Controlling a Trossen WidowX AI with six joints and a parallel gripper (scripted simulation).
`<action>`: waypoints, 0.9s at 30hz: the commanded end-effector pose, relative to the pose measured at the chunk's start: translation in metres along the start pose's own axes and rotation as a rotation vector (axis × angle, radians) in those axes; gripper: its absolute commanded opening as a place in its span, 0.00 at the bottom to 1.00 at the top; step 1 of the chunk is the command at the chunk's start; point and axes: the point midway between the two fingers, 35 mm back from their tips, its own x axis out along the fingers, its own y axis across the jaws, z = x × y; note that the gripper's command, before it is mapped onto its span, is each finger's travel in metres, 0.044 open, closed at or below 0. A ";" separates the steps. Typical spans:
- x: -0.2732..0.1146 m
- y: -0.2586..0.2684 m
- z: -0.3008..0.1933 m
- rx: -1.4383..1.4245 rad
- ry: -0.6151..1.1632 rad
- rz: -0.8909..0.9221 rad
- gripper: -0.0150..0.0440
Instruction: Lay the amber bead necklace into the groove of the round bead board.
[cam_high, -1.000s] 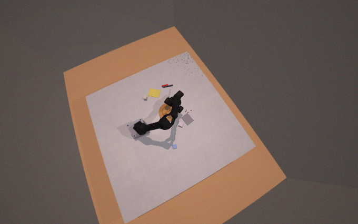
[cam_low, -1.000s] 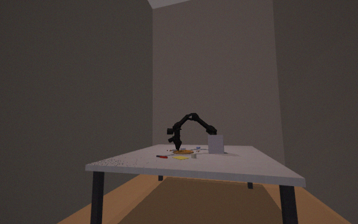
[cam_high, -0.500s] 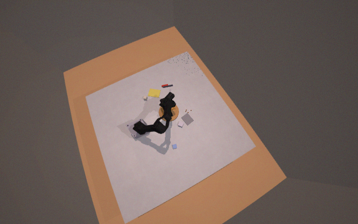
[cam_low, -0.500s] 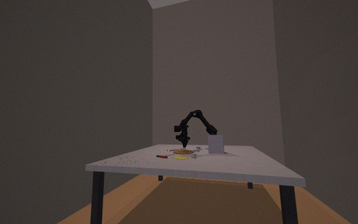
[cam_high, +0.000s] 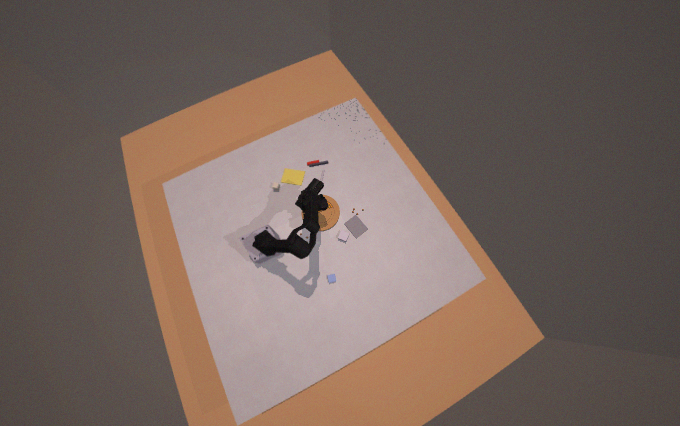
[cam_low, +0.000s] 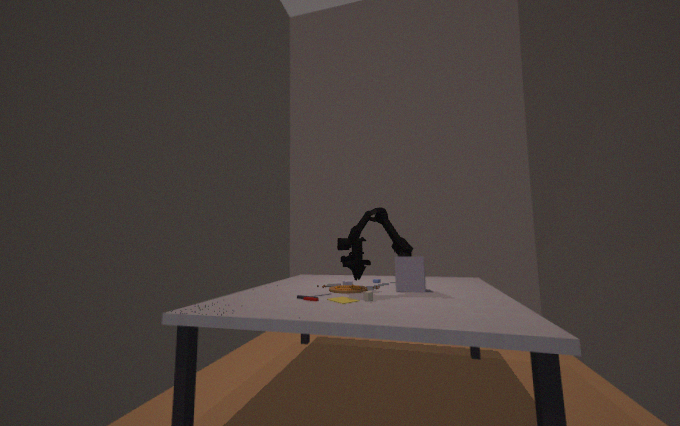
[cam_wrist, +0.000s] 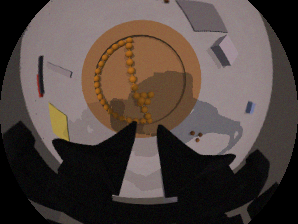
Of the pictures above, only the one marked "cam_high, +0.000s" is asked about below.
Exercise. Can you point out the orange round board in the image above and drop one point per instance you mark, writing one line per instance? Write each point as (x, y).
(329, 217)

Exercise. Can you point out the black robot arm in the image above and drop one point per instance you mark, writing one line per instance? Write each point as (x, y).
(294, 244)

